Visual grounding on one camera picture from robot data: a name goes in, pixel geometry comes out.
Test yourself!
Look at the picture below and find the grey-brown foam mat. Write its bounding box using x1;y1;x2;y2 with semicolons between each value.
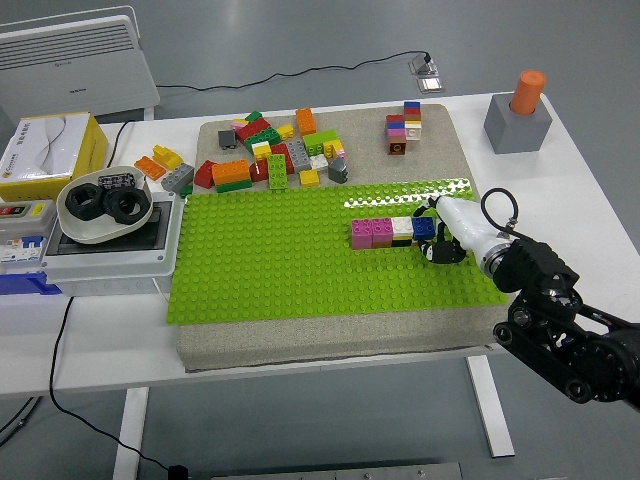
175;103;524;374

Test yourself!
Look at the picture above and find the white table leg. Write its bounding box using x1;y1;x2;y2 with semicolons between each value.
111;386;152;480
464;355;517;459

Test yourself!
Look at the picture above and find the orange cylinder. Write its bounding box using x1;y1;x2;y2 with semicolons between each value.
509;69;547;116

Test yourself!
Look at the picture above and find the green studded baseplate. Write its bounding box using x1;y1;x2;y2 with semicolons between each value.
166;177;509;327

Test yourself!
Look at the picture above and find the grey cable on floor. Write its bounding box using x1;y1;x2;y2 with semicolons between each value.
0;396;44;447

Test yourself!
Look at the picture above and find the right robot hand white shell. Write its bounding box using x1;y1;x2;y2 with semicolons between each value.
417;195;508;265

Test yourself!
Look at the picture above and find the blue toy brick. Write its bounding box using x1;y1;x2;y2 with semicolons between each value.
411;216;437;241

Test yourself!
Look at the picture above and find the brick stack with brown base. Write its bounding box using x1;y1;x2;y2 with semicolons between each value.
384;114;408;158

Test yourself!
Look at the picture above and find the long green toy brick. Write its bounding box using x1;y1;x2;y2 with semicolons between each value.
267;153;291;192

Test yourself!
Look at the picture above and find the floor socket with plug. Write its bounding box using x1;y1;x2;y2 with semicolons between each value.
408;54;442;77

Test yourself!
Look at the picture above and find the brick stack with white base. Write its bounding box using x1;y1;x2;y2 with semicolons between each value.
403;100;423;142

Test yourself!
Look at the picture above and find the red sloped toy brick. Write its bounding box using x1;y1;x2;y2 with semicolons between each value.
193;159;218;191

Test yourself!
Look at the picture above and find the grey cube holder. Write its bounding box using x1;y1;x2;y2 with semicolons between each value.
482;93;553;156

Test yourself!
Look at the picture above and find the white bowl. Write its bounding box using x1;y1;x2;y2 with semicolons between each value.
56;166;156;246

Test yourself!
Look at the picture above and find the yellow white tissue box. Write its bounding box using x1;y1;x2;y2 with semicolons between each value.
0;113;108;202

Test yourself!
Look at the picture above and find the magenta toy brick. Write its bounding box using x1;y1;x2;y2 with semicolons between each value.
371;218;395;245
351;219;374;251

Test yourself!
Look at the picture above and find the black floor power cable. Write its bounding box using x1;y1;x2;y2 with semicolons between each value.
154;49;434;93

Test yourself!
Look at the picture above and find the black patterned small part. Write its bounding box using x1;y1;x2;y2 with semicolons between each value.
97;171;137;191

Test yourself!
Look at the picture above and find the yellow sloped toy brick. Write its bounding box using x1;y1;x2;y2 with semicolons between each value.
151;144;184;169

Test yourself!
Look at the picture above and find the orange long toy brick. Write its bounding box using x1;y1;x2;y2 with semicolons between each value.
133;155;167;182

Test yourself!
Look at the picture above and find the large black hex nut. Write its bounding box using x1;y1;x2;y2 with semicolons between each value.
65;182;106;220
102;186;147;225

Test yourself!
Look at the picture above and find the black cable across table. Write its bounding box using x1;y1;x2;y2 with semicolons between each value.
48;119;174;472

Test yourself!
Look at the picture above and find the tall orange toy brick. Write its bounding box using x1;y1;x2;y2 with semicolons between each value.
294;107;318;138

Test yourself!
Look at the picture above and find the white panel heater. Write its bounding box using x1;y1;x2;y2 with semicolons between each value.
0;5;162;122

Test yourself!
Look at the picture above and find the white electrical enclosure box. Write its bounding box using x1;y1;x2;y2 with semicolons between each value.
39;191;187;297

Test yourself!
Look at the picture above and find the circuit breaker unit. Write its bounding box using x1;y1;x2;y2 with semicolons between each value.
0;199;57;275

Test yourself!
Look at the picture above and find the blue plastic part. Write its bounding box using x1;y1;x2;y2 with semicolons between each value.
0;271;64;297

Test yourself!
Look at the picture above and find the dark green toy brick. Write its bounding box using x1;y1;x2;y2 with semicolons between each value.
243;128;282;154

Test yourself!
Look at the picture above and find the grey metal plate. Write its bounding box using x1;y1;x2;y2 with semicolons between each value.
209;461;464;480

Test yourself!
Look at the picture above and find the grey long toy brick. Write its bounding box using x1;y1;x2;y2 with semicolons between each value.
160;162;196;193

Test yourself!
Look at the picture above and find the lime green toy brick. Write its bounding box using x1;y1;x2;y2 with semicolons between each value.
302;128;342;157

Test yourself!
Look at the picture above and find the light grey toy brick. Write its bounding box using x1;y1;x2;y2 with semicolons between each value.
285;138;313;172

